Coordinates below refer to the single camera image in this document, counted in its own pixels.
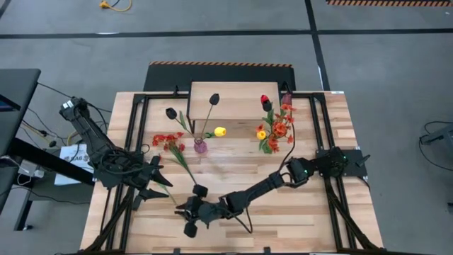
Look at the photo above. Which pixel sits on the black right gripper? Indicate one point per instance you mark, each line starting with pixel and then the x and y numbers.
pixel 209 210

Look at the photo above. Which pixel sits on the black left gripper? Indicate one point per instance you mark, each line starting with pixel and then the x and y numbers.
pixel 147 177

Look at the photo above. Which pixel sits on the yellow artificial tulip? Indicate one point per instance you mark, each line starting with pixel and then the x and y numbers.
pixel 261 134
pixel 220 131

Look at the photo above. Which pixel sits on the black tulip with bare stem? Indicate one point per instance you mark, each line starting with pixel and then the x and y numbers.
pixel 214 99

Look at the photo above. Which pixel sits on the orange artificial flower bunch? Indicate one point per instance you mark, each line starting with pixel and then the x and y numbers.
pixel 279 128

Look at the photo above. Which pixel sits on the red artificial tulip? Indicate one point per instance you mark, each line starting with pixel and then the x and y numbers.
pixel 263 98

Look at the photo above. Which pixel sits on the mauve artificial tulip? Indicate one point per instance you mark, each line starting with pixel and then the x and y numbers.
pixel 286 99

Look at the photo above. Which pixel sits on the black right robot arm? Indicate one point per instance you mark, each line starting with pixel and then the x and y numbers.
pixel 262 189

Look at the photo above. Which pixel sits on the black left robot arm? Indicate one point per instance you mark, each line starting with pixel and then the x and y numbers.
pixel 92 138

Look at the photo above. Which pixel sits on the wooden shelf with black legs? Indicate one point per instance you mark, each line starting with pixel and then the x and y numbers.
pixel 240 106

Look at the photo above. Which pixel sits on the cream artificial tulip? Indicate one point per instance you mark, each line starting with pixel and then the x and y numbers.
pixel 169 195

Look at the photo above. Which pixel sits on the red artificial flower bunch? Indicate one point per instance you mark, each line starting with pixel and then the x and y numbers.
pixel 171 138

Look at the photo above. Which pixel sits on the purple glass vase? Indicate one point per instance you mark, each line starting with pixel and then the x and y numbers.
pixel 200 147

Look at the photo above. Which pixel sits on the white paper sheet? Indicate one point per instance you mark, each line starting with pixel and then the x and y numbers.
pixel 70 161

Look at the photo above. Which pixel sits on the green glass vase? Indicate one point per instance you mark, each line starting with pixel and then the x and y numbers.
pixel 267 148

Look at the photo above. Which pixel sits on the black hazard-striped floor mat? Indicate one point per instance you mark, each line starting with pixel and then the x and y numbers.
pixel 212 76

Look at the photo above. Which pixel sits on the grey power box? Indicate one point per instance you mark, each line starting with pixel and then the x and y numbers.
pixel 30 169

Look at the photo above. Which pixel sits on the dark device with blue screen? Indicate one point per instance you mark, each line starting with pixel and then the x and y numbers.
pixel 7 106

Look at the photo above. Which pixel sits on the black desk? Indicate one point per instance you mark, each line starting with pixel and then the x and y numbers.
pixel 17 88

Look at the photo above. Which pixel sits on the grey floor device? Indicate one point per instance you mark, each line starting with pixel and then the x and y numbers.
pixel 439 136

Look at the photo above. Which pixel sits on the hazard-striped floor strip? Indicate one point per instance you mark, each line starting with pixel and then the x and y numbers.
pixel 389 3

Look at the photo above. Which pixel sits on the black metal table frame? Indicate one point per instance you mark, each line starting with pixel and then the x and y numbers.
pixel 159 95

